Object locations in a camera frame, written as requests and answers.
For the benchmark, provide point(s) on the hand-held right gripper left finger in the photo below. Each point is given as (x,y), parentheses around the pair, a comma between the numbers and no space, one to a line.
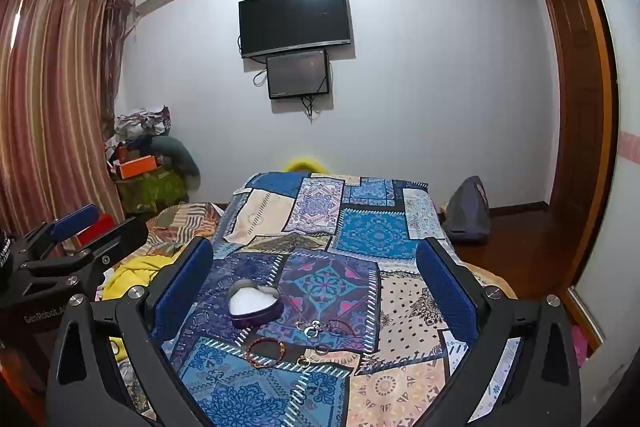
(182,287)

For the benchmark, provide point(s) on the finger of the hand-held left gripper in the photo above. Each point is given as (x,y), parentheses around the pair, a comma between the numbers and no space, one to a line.
(70,218)
(117,239)

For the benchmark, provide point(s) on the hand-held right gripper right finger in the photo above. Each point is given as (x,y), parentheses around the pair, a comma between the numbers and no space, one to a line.
(445,292)

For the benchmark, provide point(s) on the heart-shaped jewelry box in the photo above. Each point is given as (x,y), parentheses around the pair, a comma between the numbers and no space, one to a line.
(250,304)

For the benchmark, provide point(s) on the small metal earrings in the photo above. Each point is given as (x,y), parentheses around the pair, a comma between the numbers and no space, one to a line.
(314,329)

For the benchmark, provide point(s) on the red box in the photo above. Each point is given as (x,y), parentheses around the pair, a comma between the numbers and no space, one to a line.
(104,224)

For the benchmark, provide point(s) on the yellow fleece blanket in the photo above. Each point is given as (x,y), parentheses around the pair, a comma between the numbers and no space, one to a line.
(135,272)

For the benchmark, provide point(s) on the green patterned cloth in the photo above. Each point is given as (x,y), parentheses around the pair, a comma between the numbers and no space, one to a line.
(150,192)

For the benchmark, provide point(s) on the beige patterned quilt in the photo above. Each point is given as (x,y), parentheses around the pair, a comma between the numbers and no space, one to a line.
(175,227)

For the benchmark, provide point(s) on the orange box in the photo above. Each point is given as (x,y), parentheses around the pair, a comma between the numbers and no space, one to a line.
(139,167)

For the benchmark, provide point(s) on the grey bag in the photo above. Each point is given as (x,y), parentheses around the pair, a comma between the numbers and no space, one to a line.
(467,212)

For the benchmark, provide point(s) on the blue patchwork blanket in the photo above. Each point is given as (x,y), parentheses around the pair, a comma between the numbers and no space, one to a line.
(350,257)

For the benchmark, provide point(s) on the grey-green pillow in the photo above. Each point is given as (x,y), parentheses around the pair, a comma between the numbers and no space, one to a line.
(180,157)

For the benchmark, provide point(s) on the striped red-brown curtain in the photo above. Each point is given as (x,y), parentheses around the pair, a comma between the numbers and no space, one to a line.
(50,107)

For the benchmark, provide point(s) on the pile of clothes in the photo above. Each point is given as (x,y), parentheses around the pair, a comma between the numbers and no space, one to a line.
(140,124)

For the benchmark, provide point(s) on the pink cloth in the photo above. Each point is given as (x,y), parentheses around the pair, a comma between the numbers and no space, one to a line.
(578,347)

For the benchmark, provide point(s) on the yellow fluffy object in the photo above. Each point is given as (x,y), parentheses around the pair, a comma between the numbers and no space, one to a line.
(305,164)

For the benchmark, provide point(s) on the small black monitor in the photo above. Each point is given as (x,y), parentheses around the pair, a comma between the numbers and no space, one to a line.
(297,74)

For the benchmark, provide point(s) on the wooden door frame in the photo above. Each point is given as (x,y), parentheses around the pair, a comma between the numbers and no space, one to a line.
(575,107)

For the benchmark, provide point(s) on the black wall television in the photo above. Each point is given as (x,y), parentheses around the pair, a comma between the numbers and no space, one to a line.
(295,19)

